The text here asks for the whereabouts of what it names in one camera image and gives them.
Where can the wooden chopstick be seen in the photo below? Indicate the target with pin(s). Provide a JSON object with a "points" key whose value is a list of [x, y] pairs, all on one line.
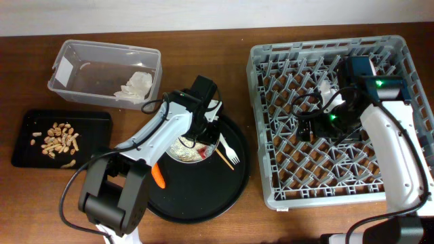
{"points": [[224, 159]]}

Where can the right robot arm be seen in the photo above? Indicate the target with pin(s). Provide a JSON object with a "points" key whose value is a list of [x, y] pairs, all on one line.
{"points": [[381, 106]]}

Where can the grey plate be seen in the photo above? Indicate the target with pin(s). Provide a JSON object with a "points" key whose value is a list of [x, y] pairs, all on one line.
{"points": [[213, 148]]}

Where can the black rectangular tray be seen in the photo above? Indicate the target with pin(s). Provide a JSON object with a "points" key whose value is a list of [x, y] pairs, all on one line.
{"points": [[94, 127]]}

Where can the clear plastic bin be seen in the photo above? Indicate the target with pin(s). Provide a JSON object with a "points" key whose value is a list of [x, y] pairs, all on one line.
{"points": [[92, 72]]}

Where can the white plastic fork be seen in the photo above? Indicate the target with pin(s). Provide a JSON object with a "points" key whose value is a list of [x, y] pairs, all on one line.
{"points": [[231, 154]]}

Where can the round black tray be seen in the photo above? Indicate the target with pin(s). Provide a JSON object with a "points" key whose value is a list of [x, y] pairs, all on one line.
{"points": [[201, 191]]}

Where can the orange carrot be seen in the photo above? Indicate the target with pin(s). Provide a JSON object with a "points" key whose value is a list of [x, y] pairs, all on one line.
{"points": [[157, 176]]}

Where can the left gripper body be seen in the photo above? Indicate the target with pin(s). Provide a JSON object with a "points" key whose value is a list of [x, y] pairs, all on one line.
{"points": [[209, 134]]}

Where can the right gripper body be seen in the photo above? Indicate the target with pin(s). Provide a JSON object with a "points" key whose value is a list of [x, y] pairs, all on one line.
{"points": [[333, 124]]}

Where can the grey dishwasher rack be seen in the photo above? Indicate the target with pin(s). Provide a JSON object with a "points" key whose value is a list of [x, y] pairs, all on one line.
{"points": [[281, 79]]}

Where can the peanut shells pile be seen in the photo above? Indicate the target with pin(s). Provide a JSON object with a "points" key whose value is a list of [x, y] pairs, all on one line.
{"points": [[56, 147]]}

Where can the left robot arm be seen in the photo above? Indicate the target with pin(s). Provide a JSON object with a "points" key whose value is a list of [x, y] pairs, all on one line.
{"points": [[115, 193]]}

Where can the red foil snack wrapper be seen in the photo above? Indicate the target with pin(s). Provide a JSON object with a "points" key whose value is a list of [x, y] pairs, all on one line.
{"points": [[205, 152]]}

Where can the white paper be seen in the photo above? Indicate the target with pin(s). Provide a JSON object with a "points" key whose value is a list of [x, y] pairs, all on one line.
{"points": [[137, 88]]}

